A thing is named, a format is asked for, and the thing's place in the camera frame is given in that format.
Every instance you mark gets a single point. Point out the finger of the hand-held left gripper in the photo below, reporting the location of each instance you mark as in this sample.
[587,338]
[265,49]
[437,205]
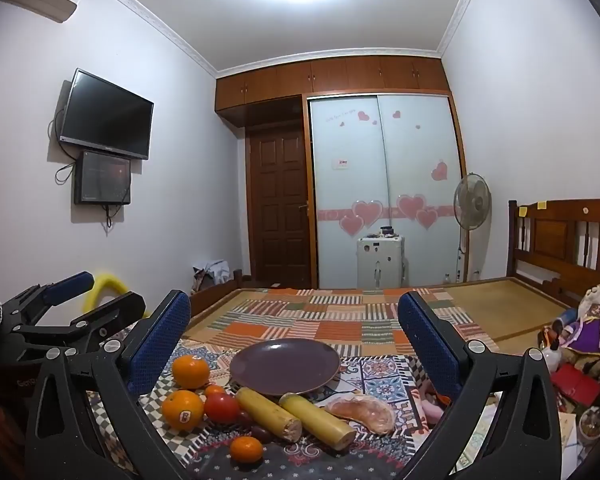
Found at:
[115,306]
[70,282]

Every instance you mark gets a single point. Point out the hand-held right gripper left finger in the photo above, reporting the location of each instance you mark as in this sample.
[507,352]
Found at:
[160,345]

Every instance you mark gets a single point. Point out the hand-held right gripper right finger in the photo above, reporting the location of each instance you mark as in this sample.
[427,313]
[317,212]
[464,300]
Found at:
[422,335]

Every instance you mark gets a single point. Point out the large plain orange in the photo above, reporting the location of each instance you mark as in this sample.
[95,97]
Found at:
[191,372]

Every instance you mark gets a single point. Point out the large orange with sticker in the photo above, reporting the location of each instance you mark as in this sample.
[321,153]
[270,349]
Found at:
[180,407]

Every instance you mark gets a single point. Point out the small mandarin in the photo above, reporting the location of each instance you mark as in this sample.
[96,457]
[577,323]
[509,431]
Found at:
[214,390]
[246,450]

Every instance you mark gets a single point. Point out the red tomato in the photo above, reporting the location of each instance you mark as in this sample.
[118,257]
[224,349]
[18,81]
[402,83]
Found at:
[220,407]

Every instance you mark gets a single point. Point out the raw meat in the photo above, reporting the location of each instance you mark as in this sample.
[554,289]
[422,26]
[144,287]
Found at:
[365,412]

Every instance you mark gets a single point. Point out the dark red grape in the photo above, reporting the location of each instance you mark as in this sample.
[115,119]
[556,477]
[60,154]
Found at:
[243,416]
[260,434]

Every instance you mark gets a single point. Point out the purple plate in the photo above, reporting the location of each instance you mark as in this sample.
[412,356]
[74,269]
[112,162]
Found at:
[280,367]

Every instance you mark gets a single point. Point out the yellow sugarcane piece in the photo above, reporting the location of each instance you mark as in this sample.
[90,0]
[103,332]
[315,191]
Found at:
[320,422]
[265,410]

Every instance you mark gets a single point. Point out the yellow foam tube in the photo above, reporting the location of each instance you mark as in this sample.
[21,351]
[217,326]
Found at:
[105,282]

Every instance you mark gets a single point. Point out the tile-print cloth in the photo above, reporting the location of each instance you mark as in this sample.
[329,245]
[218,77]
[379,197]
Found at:
[380,380]

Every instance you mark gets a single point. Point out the pink plush object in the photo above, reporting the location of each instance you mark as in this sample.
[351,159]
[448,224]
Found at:
[432,408]

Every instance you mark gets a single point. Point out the wooden bed footboard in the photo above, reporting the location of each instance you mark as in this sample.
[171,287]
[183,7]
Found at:
[215,292]

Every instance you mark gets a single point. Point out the bamboo bed mat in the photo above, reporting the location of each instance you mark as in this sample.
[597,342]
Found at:
[500,305]

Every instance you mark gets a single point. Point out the striped patchwork blanket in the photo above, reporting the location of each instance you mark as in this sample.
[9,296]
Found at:
[340,325]

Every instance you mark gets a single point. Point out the white small cabinet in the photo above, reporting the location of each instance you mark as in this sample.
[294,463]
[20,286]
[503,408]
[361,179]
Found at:
[380,262]

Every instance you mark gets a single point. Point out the pile of clothes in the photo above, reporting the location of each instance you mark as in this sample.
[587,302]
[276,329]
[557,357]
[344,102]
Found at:
[215,272]

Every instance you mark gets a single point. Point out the dark items on appliance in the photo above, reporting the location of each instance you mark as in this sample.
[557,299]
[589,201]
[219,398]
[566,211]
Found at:
[386,232]

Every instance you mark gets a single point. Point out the pink heart stickers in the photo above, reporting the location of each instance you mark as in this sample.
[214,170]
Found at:
[411,206]

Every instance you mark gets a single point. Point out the white plastic bottle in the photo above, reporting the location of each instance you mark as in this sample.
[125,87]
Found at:
[552,356]

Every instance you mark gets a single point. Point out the standing fan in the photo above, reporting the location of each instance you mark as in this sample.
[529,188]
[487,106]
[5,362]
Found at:
[472,202]

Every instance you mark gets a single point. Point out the wooden bed headboard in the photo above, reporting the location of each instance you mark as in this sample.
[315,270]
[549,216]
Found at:
[550,240]

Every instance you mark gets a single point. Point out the red box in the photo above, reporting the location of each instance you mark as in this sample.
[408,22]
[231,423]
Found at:
[575,385]

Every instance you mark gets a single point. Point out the yellow sticky note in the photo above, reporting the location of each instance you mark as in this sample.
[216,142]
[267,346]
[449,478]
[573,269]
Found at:
[539,205]

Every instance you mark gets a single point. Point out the wardrobe with sliding glass doors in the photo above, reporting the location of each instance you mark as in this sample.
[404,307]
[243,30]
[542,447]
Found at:
[360,170]

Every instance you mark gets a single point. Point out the plush toy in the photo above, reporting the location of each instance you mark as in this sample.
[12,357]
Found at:
[597,310]

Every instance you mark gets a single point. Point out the brown wooden door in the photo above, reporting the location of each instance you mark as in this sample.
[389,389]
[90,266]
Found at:
[280,200]

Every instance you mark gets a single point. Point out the wooden overhead cabinets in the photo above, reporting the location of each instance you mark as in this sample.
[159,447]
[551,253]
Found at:
[330,82]

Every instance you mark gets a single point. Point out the small black wall monitor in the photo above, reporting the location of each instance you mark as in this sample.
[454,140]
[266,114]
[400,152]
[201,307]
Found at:
[102,177]

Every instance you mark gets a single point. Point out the wall-mounted black television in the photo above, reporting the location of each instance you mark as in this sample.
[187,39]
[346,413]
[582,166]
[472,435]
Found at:
[105,115]

